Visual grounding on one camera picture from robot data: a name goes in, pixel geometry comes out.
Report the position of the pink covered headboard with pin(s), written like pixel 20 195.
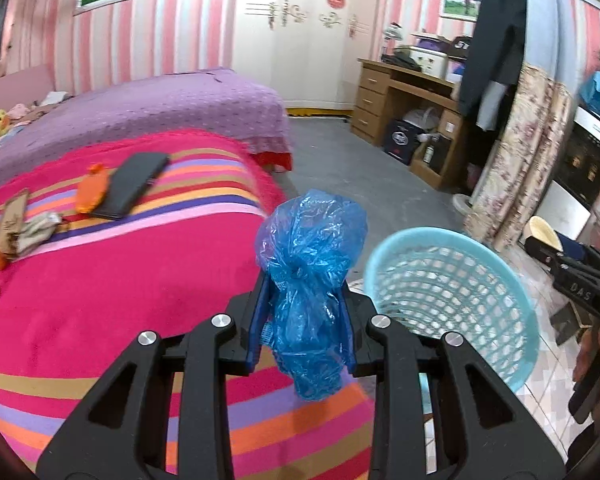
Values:
pixel 15 85

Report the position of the pink cloth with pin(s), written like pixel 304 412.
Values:
pixel 17 111

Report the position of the black box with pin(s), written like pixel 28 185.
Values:
pixel 400 142

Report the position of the white wardrobe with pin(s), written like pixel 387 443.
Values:
pixel 305 60

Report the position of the light blue plastic basket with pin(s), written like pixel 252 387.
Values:
pixel 405 246

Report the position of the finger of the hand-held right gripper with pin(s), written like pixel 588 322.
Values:
pixel 582 252
pixel 542 257

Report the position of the wooden desk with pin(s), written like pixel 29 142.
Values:
pixel 375 95

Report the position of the blue plastic bag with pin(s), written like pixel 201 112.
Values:
pixel 310 260

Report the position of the tangerine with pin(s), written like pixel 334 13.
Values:
pixel 0 260

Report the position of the black textured pouch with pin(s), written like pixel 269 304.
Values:
pixel 130 185

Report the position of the desk lamp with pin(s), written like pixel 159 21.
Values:
pixel 392 35

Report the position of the floral curtain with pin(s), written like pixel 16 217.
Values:
pixel 520 160

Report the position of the white folded cloth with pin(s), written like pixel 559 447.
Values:
pixel 40 230

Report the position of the white storage box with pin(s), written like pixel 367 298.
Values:
pixel 430 60

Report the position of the orange plastic bag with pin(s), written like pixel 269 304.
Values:
pixel 90 192

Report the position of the black glass door appliance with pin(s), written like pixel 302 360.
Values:
pixel 580 160

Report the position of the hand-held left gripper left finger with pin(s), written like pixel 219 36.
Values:
pixel 259 320

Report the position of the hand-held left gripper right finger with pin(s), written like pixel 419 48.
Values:
pixel 380 347

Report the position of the purple dotted bed cover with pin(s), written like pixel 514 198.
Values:
pixel 155 105

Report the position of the person's right hand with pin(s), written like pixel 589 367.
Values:
pixel 582 355

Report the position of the dark hanging coat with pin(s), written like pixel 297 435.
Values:
pixel 495 50

